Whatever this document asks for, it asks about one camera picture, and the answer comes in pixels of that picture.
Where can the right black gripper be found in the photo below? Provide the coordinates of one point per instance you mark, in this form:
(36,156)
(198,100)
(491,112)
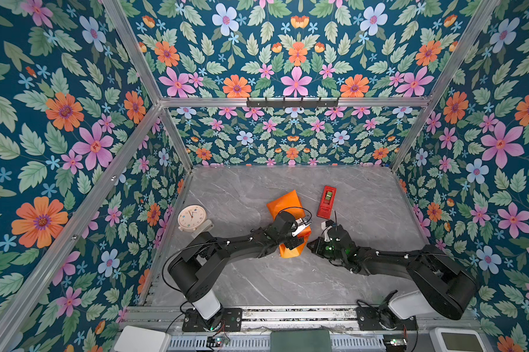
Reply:
(322,243)

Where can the red tape dispenser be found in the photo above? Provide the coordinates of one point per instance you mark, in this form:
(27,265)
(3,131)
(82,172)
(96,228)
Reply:
(326,202)

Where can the round white analog clock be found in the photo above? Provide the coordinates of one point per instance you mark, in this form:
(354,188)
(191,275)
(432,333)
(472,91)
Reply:
(191,218)

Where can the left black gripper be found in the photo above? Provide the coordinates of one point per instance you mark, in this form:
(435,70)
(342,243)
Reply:
(294,243)

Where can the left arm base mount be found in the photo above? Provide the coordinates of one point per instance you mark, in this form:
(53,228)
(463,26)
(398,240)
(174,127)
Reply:
(226,319)

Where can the green centre box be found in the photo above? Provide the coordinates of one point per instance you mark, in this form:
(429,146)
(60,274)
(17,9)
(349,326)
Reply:
(317,340)

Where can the white box bottom left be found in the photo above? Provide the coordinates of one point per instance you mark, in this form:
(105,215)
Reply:
(136,339)

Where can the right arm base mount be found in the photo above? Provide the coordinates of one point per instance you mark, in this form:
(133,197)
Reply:
(372,318)

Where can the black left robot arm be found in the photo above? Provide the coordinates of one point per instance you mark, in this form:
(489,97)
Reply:
(196,268)

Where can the white device bottom right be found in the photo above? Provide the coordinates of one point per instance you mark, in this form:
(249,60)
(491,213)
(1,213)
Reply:
(457,340)

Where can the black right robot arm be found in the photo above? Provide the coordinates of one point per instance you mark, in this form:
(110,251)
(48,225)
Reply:
(445,284)

